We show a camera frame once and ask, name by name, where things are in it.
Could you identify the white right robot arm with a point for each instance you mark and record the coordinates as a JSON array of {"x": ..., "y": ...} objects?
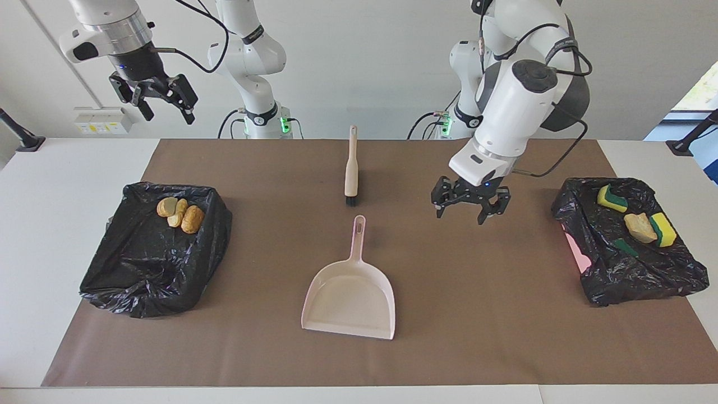
[{"x": 247, "y": 56}]

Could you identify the large yellow sponge piece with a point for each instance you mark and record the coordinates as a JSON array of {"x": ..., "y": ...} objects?
[{"x": 663, "y": 229}]

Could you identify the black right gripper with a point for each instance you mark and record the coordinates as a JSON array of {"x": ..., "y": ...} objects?
[{"x": 143, "y": 73}]

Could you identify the white wall socket box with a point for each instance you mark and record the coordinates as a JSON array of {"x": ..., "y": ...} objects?
[{"x": 104, "y": 120}]

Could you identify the pale beige sponge piece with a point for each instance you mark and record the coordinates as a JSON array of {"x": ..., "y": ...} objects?
[{"x": 639, "y": 227}]

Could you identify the green and yellow sponge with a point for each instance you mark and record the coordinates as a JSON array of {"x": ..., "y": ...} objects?
[{"x": 624, "y": 247}]

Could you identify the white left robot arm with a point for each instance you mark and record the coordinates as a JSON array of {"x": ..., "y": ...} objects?
[{"x": 521, "y": 101}]

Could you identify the bright window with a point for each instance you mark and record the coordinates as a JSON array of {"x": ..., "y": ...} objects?
[{"x": 701, "y": 90}]

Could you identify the pale pink plastic dustpan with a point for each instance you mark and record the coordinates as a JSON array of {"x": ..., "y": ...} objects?
[{"x": 350, "y": 303}]

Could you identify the black trash bag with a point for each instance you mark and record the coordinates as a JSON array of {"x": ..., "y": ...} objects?
[
  {"x": 645, "y": 275},
  {"x": 146, "y": 264}
]

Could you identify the brown bread roll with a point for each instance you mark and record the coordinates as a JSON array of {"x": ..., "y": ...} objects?
[{"x": 192, "y": 220}]

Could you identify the small yellow sponge piece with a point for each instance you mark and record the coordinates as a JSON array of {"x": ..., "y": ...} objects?
[{"x": 611, "y": 198}]

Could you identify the white wall conduit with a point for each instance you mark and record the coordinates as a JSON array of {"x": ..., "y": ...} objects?
[{"x": 57, "y": 51}]

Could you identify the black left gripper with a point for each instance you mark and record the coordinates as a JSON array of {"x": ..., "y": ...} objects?
[{"x": 477, "y": 191}]

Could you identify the black camera stand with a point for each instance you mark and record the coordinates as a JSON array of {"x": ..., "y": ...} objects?
[
  {"x": 22, "y": 137},
  {"x": 690, "y": 140}
]

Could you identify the striped toy croissant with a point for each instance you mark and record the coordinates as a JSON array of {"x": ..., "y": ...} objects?
[
  {"x": 178, "y": 216},
  {"x": 165, "y": 206}
]

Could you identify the pink plastic bin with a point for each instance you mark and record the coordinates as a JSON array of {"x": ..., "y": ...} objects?
[{"x": 575, "y": 249}]

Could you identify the brown paper table mat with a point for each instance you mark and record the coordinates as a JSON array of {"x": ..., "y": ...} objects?
[{"x": 505, "y": 336}]

